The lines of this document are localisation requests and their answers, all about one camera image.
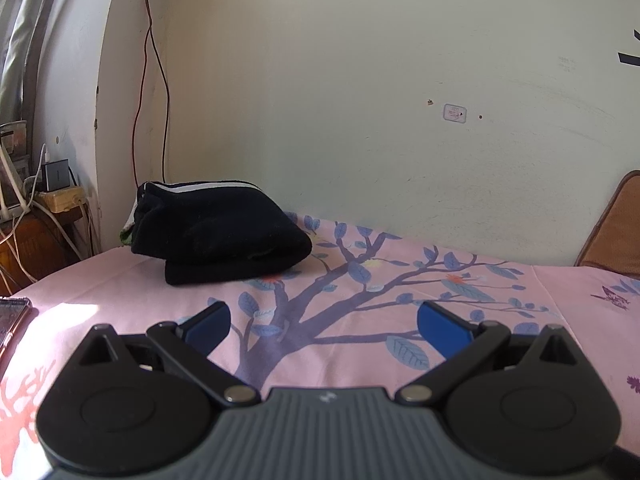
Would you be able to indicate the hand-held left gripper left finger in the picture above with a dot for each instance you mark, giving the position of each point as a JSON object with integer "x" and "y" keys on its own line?
{"x": 207, "y": 327}

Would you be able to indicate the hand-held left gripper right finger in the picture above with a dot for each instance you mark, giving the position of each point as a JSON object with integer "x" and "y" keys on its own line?
{"x": 442, "y": 327}

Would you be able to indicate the green black white knit sweater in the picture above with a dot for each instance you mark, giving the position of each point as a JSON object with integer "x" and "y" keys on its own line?
{"x": 225, "y": 240}

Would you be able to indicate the pink floral bed sheet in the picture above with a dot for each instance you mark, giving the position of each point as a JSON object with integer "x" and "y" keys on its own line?
{"x": 350, "y": 305}

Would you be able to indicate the wooden cabinet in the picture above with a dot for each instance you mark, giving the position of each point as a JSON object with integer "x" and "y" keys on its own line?
{"x": 35, "y": 255}

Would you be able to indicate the yellow power strip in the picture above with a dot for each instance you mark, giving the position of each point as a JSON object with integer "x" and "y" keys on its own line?
{"x": 60, "y": 200}

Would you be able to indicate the brown padded headboard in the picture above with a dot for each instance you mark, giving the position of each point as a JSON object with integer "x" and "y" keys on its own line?
{"x": 617, "y": 240}

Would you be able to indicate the smartphone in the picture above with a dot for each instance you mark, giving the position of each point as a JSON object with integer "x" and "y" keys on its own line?
{"x": 11, "y": 322}

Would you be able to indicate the black power adapter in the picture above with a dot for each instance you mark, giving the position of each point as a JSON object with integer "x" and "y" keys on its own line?
{"x": 56, "y": 175}

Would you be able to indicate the black tape strips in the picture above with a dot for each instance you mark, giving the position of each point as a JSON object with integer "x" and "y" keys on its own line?
{"x": 630, "y": 58}

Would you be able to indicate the grey curtain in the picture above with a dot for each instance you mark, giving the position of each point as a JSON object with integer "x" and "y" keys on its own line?
{"x": 27, "y": 35}

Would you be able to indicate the small white wall sticker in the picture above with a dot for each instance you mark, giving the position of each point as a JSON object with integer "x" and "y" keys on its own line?
{"x": 455, "y": 113}

